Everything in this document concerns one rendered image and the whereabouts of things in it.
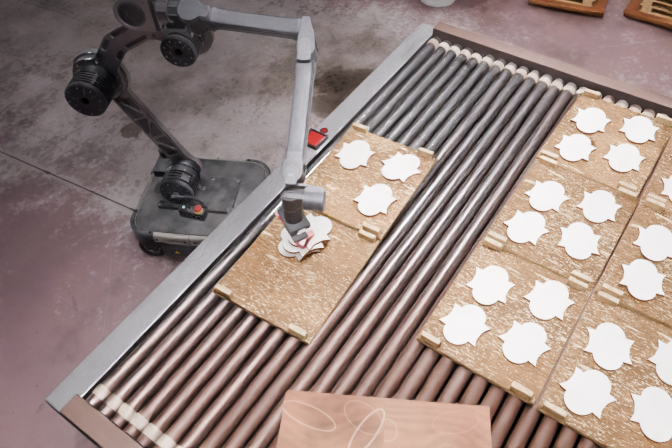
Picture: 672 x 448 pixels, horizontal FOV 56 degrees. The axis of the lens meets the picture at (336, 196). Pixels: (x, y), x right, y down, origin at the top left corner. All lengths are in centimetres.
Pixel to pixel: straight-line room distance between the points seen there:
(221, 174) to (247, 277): 134
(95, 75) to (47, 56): 205
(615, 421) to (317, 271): 90
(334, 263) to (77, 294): 167
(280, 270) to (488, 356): 66
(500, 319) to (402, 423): 46
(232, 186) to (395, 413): 180
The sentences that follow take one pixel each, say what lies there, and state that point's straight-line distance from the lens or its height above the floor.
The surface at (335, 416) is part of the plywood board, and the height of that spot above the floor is 104.
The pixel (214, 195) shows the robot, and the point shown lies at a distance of 313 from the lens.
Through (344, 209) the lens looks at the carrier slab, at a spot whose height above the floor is 94.
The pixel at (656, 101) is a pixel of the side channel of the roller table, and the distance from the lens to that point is 265.
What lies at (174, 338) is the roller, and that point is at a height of 92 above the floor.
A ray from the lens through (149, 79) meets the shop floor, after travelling 436.
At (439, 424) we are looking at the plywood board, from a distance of 162.
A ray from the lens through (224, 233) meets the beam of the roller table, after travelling 212.
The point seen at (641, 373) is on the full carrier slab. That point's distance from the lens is 192.
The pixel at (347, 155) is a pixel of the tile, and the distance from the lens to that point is 225.
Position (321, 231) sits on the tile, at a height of 99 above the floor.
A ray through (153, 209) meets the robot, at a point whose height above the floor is 24.
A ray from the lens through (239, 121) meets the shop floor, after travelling 388.
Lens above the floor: 255
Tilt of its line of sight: 49 degrees down
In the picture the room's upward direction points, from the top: 4 degrees counter-clockwise
